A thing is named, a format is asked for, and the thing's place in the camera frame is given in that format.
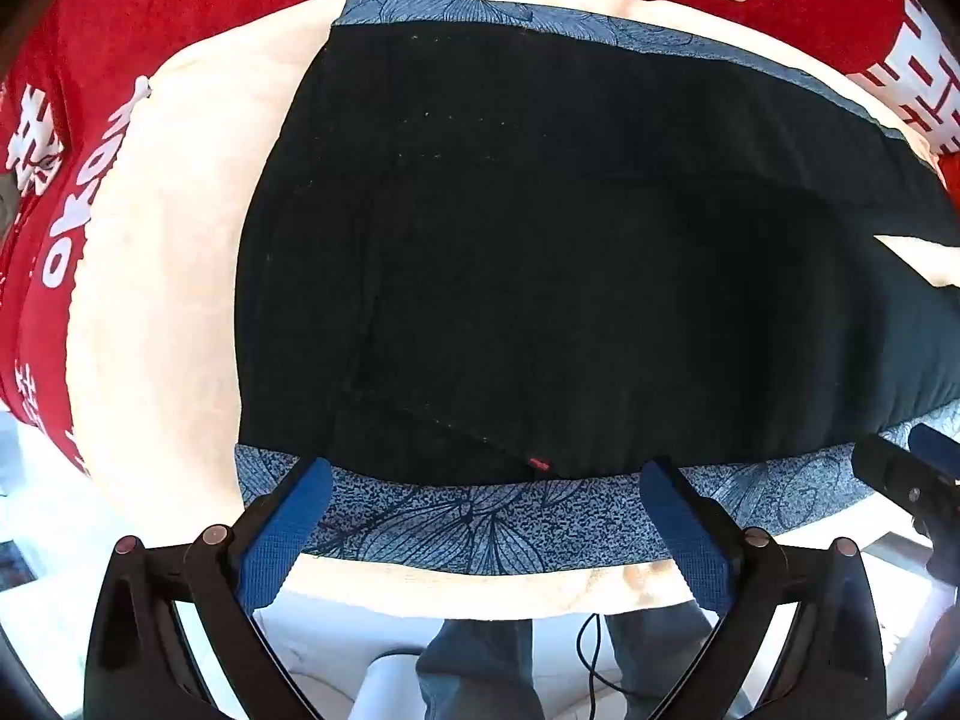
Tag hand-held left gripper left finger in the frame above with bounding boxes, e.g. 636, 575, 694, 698
84, 457, 335, 720

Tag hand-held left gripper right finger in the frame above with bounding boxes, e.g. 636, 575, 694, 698
640, 457, 890, 720

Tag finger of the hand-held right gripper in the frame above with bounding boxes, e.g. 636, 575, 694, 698
851, 433, 960, 535
907, 424, 960, 479

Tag black pants blue patterned lining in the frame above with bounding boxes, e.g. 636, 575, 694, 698
234, 0, 960, 575

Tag person's legs in grey trousers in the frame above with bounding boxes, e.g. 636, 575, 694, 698
415, 601, 715, 720

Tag cream blanket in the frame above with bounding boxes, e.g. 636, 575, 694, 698
66, 0, 960, 617

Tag red printed blanket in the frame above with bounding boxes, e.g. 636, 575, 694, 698
0, 0, 960, 475

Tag black cable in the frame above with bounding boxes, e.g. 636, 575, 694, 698
576, 611, 638, 720

